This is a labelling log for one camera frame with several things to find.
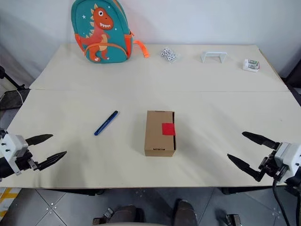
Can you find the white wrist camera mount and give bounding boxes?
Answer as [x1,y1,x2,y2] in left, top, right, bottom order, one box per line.
[274,142,301,183]
[0,133,29,175]

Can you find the small white printed pack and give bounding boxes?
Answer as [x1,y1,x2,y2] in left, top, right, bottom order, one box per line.
[242,58,261,73]

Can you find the brown cardboard box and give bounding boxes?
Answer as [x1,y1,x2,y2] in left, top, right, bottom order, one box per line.
[143,110,177,158]

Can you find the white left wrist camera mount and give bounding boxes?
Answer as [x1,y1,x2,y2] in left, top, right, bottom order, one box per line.
[0,133,29,175]

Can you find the black tripod leg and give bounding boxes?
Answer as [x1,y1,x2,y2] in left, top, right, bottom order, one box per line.
[0,65,30,91]

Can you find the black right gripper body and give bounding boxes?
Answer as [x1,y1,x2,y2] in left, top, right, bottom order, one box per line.
[258,149,286,182]

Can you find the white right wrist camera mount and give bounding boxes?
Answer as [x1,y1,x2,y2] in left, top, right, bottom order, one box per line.
[274,142,301,183]

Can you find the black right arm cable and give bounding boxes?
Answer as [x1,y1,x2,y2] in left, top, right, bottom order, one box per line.
[272,178,292,226]

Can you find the red cube block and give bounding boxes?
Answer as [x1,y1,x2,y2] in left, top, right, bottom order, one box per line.
[161,123,176,137]

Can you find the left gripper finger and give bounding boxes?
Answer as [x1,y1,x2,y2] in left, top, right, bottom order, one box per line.
[35,151,68,171]
[24,134,54,145]

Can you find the wide dark rounded shape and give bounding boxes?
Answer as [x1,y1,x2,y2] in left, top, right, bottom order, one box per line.
[92,204,144,226]

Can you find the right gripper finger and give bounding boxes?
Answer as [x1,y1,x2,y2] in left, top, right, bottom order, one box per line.
[227,153,265,182]
[242,131,281,150]

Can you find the small metal bracket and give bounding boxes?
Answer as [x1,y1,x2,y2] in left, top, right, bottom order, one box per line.
[225,212,242,226]

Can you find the narrow dark rounded shape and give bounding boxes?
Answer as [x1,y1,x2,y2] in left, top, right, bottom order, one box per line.
[173,199,197,226]

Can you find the teal dinosaur backpack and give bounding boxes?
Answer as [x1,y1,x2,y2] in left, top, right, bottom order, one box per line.
[71,0,151,64]

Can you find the black mesh panel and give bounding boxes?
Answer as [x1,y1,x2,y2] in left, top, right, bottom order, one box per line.
[0,90,29,111]

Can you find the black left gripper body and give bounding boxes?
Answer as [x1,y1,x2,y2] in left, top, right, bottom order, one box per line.
[14,150,40,172]

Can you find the clear acrylic stand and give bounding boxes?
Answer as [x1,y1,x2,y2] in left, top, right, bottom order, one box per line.
[200,51,228,64]

